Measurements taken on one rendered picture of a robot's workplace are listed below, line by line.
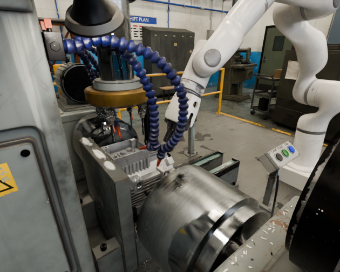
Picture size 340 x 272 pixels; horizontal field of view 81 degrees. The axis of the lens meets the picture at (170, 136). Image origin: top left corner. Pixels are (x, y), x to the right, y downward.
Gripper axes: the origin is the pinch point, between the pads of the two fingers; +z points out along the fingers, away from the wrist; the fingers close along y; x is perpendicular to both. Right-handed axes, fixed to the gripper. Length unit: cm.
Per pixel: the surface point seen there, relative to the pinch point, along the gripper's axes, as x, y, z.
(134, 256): 2.6, -9.0, 36.3
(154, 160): 0.2, 2.2, 9.3
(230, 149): -80, 23, -4
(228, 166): -41.2, -1.0, 3.7
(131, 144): 6.2, 9.3, 7.6
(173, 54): -313, 458, -193
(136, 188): 7.4, -3.6, 17.3
